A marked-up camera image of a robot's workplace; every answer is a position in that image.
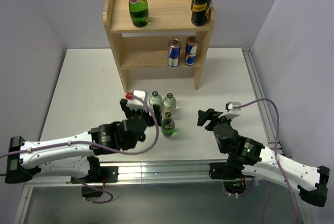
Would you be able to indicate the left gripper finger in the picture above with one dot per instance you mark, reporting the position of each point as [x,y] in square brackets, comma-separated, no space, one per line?
[126,109]
[157,113]

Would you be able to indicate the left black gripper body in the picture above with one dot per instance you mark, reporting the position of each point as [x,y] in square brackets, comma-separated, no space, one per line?
[149,118]

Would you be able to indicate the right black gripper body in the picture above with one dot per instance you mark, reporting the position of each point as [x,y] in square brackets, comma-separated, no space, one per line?
[226,120]

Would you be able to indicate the green glass bottle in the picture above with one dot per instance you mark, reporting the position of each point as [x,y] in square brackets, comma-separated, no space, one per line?
[168,125]
[139,12]

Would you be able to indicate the Red Bull can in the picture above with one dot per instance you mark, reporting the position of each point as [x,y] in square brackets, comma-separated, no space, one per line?
[174,49]
[190,50]

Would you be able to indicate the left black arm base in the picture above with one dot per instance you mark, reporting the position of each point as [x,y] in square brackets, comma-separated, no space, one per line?
[94,186]

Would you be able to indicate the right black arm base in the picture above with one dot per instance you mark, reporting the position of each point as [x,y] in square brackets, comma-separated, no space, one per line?
[235,183]

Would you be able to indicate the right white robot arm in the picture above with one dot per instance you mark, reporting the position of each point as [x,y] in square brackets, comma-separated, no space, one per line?
[247,157]

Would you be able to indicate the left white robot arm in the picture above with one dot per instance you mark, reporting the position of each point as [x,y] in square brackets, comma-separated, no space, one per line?
[77,156]

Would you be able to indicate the wooden two-tier shelf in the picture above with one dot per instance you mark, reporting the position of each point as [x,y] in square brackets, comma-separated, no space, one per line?
[147,47]

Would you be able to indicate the left clear Chang bottle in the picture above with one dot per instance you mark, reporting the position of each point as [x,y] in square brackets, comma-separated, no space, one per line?
[155,99]

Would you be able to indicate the clear chang bottle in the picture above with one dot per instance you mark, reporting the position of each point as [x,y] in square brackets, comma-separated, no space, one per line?
[169,104]
[155,99]

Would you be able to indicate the right clear Chang bottle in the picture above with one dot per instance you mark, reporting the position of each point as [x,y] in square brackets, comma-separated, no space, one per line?
[169,104]

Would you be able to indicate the front black yellow can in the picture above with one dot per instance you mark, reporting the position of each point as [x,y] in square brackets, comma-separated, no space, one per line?
[200,12]

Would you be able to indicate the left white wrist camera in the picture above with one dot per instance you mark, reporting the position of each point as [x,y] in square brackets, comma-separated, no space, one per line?
[135,98]

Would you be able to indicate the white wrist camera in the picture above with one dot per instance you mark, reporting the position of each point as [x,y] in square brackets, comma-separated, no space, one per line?
[233,110]
[135,98]

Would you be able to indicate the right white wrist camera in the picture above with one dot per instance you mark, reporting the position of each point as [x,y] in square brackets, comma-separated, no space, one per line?
[233,110]

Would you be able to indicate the front aluminium rail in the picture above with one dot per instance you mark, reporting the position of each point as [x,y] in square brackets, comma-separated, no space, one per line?
[158,172]

